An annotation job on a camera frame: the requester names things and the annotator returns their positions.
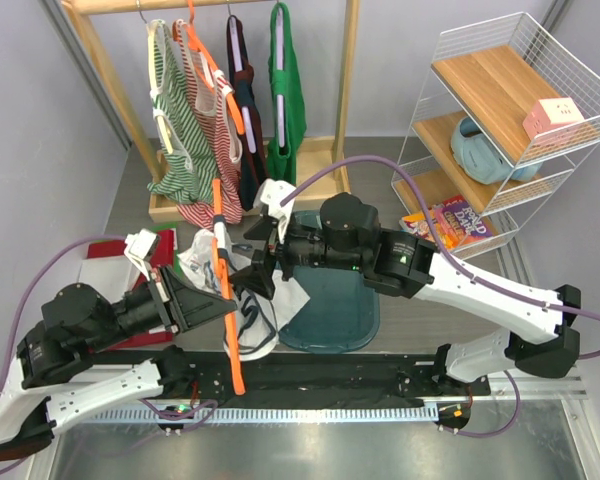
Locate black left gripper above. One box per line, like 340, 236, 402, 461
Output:
89, 263, 241, 351

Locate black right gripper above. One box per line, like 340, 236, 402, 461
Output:
228, 213, 365, 301

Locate orange plastic hanger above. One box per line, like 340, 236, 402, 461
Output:
212, 178, 246, 395

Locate white navy-trimmed tank top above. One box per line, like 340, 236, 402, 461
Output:
178, 229, 310, 362

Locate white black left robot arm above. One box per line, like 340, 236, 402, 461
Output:
0, 267, 237, 462

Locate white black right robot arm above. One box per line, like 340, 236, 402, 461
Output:
230, 187, 580, 395

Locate dark maroon tank top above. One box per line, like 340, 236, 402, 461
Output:
226, 15, 271, 211

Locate green striped tank top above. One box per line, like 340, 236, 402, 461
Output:
148, 19, 216, 205

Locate red striped tank top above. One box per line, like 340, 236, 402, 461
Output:
173, 19, 243, 224

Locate cream plastic hanger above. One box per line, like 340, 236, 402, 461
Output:
146, 18, 177, 156

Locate orange hanger on rack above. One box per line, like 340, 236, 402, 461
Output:
172, 0, 246, 135

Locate lilac hanger in maroon top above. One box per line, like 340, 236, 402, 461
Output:
227, 14, 259, 154

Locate lilac hanger in green top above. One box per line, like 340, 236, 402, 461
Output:
274, 3, 286, 149

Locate green folder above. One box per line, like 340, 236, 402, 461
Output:
149, 224, 182, 276

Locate red book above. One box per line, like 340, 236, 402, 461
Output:
87, 240, 173, 351

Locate white paper sheets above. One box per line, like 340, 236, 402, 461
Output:
78, 256, 140, 303

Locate teal transparent plastic bin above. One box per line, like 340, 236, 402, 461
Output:
280, 211, 379, 354

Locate wooden clothes rack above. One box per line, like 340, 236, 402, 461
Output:
61, 1, 360, 210

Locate colourful Roald Dahl book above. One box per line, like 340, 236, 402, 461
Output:
399, 195, 498, 250

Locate light blue cap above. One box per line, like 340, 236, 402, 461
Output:
450, 116, 542, 185

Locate pink cube power socket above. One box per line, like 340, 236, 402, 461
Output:
522, 97, 584, 139

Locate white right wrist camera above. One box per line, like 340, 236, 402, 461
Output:
255, 178, 296, 243

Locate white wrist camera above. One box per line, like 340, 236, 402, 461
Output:
124, 229, 160, 280
255, 178, 296, 243

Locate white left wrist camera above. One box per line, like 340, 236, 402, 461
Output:
124, 229, 160, 280

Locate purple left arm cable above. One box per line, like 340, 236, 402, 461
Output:
0, 234, 226, 476

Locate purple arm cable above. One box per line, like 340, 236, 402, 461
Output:
0, 234, 226, 476
279, 154, 600, 442

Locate white slotted cable duct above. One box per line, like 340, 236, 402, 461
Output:
84, 403, 439, 428

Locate white wire shelf rack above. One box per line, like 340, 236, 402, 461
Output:
398, 12, 600, 259

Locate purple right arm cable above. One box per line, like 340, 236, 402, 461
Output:
279, 154, 600, 442

